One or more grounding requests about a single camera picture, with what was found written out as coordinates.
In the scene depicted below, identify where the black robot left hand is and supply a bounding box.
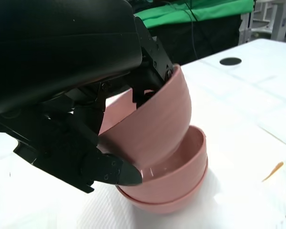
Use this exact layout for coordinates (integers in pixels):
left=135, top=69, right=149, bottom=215
left=0, top=0, right=174, bottom=194

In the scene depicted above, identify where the pink plastic bowl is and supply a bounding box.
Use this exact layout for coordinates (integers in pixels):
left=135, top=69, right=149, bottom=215
left=120, top=156, right=209, bottom=214
left=116, top=125, right=207, bottom=200
left=99, top=64, right=193, bottom=167

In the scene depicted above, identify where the green cloth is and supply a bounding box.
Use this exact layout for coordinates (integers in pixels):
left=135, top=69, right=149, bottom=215
left=143, top=0, right=255, bottom=28

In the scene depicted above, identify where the black backdrop cloth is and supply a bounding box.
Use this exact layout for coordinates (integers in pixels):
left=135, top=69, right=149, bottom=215
left=147, top=13, right=244, bottom=65

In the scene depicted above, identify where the black round table grommet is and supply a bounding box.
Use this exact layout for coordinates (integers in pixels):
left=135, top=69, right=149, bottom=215
left=219, top=57, right=243, bottom=66

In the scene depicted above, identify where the orange sliver scrap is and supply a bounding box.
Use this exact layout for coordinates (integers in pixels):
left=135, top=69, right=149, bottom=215
left=262, top=161, right=284, bottom=182

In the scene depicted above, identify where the thin black hanging cable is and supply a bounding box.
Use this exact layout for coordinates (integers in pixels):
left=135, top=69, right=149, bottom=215
left=178, top=0, right=198, bottom=60

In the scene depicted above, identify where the white metal table frame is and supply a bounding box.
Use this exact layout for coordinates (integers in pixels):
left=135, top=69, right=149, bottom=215
left=238, top=0, right=286, bottom=45

